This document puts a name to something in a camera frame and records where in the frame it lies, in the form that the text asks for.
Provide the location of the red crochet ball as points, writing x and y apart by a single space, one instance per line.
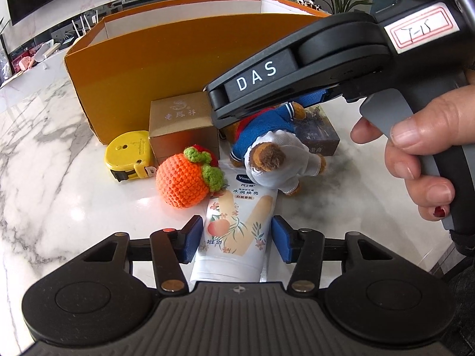
207 155

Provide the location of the pink soft toy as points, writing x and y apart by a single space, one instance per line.
28 61

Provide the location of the white marble TV console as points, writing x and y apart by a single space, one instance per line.
15 81

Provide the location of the white tilted device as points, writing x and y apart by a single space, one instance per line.
48 50

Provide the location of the orange cardboard box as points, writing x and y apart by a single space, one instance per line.
148 63

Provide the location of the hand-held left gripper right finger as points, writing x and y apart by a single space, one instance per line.
284 241

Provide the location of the white floral lotion tube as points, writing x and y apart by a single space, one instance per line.
230 237

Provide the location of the person's right hand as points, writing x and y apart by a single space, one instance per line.
426 126

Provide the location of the yellow tape measure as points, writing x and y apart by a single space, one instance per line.
126 152

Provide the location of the dark picture card box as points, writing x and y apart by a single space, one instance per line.
319 133

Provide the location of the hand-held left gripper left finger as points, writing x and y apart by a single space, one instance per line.
191 239

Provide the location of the orange crochet fruit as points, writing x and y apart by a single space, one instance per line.
182 181

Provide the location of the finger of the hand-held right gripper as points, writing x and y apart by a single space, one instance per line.
259 57

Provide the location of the white router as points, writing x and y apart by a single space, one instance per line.
85 26

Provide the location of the gold gift box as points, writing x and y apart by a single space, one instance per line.
178 133

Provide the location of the brown teddy bear blue outfit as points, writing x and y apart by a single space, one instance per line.
282 155

